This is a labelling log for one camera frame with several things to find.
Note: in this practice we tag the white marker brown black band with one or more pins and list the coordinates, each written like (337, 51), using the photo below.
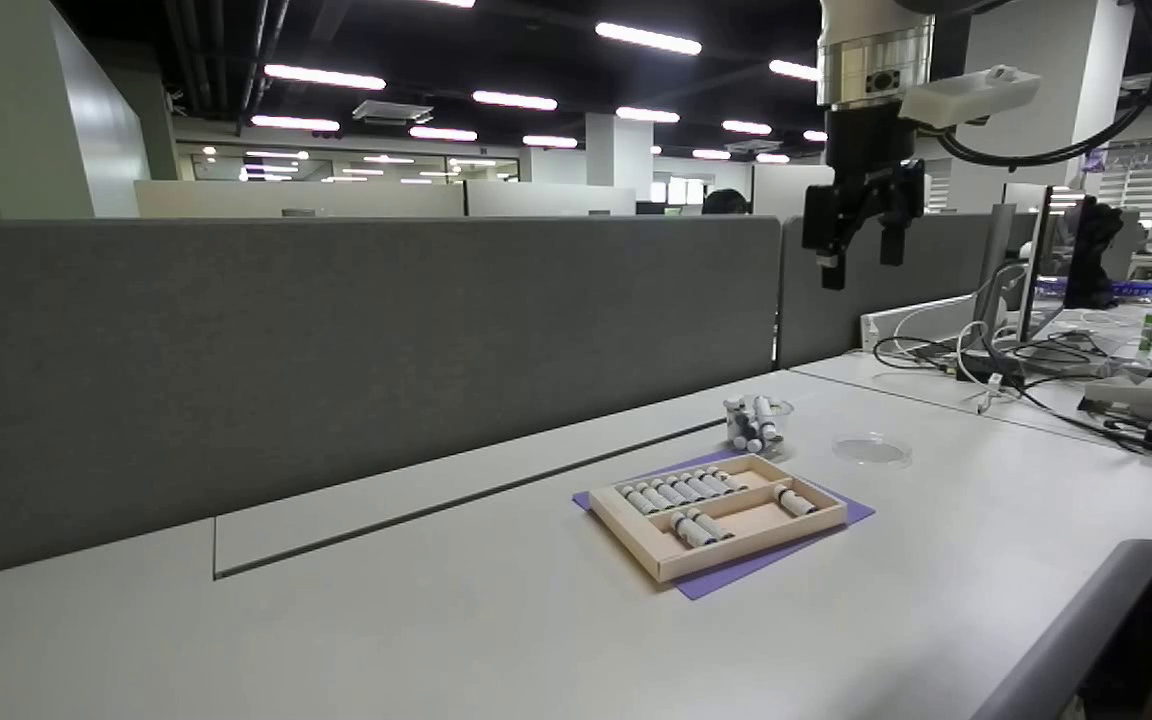
(708, 527)

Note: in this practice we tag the large gray desk partition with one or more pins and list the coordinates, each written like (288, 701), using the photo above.
(337, 363)

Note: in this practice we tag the white marker blue band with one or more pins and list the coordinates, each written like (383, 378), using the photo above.
(687, 533)

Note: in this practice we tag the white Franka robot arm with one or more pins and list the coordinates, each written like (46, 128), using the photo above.
(869, 47)

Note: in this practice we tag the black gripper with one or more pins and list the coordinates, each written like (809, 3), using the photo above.
(869, 147)

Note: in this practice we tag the white marker dark green cap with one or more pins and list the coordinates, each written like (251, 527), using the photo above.
(638, 503)

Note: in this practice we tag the white bottle green label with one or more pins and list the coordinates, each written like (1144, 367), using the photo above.
(1149, 337)

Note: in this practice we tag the dark metal stand pole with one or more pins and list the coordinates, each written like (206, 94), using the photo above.
(1034, 267)

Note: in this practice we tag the white flat device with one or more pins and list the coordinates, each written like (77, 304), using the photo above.
(1140, 393)

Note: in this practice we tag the white office partition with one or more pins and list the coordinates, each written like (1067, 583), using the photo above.
(337, 200)

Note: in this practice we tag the white marker yellow cap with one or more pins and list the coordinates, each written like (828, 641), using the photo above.
(650, 499)

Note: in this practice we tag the dark-haired person head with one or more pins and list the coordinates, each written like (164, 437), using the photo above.
(724, 200)

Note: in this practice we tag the small gray desk partition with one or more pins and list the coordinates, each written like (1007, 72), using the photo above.
(923, 286)

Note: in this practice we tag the round gray desk grommet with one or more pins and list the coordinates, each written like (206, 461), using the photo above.
(869, 449)

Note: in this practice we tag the white marker red logo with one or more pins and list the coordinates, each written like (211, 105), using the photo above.
(798, 503)

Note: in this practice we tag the fluorescent ceiling light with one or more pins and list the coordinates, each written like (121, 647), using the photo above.
(646, 115)
(646, 39)
(295, 122)
(514, 102)
(746, 128)
(326, 76)

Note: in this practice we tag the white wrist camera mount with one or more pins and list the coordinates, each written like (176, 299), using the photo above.
(969, 94)

